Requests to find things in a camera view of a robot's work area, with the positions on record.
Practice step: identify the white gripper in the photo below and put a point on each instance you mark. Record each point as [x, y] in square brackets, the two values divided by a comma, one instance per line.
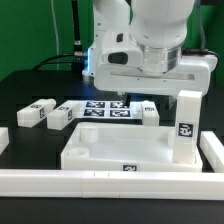
[129, 64]

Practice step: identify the white desk top tray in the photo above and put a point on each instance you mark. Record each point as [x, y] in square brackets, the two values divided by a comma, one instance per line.
[123, 147]

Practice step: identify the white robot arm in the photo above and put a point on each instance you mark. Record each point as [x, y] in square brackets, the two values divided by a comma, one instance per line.
[151, 18]

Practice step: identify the fiducial marker sheet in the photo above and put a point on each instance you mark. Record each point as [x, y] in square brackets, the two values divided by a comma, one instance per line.
[109, 110]

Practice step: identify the white right fence bar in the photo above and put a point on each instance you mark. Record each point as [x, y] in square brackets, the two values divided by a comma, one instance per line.
[213, 150]

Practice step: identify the white fence bar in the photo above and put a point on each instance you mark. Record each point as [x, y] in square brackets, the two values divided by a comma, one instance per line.
[4, 138]
[213, 150]
[111, 184]

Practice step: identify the white front fence bar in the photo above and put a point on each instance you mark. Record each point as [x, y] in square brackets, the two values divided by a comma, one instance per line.
[111, 184]

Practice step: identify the white left fence bar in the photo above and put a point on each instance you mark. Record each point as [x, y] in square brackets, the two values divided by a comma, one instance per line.
[4, 138]

